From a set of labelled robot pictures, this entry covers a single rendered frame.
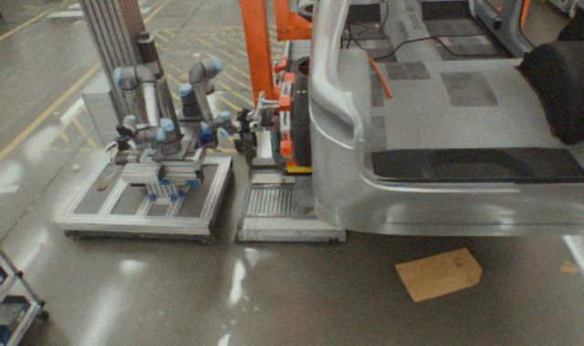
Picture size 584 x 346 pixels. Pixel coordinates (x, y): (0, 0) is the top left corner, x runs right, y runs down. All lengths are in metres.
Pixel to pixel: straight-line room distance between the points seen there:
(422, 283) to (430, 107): 1.20
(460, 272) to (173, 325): 1.98
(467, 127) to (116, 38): 2.28
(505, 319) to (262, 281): 1.59
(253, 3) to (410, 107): 1.32
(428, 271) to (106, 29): 2.67
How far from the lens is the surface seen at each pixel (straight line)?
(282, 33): 5.24
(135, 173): 3.04
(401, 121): 2.79
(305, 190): 3.33
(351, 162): 1.87
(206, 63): 2.89
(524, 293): 3.25
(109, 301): 3.31
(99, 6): 2.83
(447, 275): 3.17
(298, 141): 2.70
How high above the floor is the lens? 2.47
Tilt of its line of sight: 37 degrees down
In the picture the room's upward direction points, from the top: 5 degrees counter-clockwise
